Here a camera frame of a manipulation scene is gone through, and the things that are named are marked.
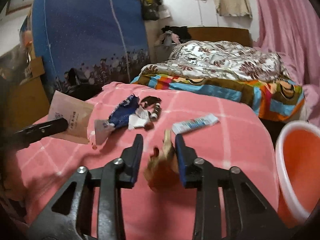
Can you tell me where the pink paper bag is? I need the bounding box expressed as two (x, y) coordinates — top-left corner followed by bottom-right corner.
(48, 90), (94, 144)

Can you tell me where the blue snack wrapper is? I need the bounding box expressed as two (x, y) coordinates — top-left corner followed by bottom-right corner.
(94, 94), (139, 145)

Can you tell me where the white medicine sachet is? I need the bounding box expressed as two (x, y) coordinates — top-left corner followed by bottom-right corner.
(172, 114), (219, 135)

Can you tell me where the white paper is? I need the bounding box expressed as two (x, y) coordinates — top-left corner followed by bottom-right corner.
(128, 106), (153, 130)

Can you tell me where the dark thread spool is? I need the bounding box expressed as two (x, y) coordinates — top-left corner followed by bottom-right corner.
(150, 102), (161, 121)

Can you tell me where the brown dried peel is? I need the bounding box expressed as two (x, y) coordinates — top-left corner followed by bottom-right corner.
(140, 96), (162, 109)

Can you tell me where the orange trash bin white rim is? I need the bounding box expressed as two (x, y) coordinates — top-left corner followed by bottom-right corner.
(275, 121), (319, 228)

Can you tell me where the black bag on bed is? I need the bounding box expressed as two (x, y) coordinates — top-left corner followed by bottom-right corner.
(64, 68), (103, 101)

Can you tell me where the pink plaid blanket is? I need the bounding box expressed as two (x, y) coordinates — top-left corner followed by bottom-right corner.
(16, 82), (279, 239)

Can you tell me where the colourful cartoon bed sheet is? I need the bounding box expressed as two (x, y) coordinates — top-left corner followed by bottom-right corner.
(132, 74), (308, 122)

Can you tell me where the blue fabric wardrobe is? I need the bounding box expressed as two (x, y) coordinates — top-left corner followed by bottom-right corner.
(31, 0), (150, 95)

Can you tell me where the floral white duvet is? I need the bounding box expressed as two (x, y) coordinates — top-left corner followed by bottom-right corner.
(140, 41), (290, 82)

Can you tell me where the white nightstand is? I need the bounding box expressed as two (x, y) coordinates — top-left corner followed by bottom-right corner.
(154, 43), (176, 63)

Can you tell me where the wooden headboard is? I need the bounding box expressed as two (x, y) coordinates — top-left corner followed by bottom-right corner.
(188, 27), (253, 47)

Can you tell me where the clothes pile on nightstand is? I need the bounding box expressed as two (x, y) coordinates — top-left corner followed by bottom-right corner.
(155, 25), (191, 47)

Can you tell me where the pink curtain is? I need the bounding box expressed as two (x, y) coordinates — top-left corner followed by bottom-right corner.
(257, 0), (319, 126)

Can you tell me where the beige hanging towel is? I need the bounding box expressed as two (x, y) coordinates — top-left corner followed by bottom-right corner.
(214, 0), (252, 18)

